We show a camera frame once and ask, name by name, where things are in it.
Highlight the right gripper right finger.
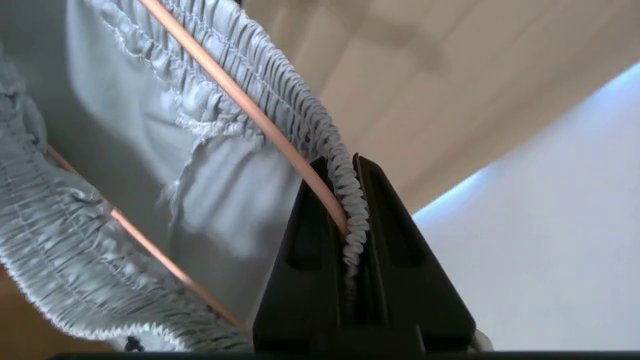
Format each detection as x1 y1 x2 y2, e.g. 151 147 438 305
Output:
349 153 476 352

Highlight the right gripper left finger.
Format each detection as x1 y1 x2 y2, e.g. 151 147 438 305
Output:
252 157 354 354

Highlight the pink clothes hanger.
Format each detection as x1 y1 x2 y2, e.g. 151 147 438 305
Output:
47 0 351 332

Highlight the grey garment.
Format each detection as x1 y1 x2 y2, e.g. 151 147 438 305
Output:
0 0 371 354

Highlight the beige curtain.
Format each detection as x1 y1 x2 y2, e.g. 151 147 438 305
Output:
243 0 640 214

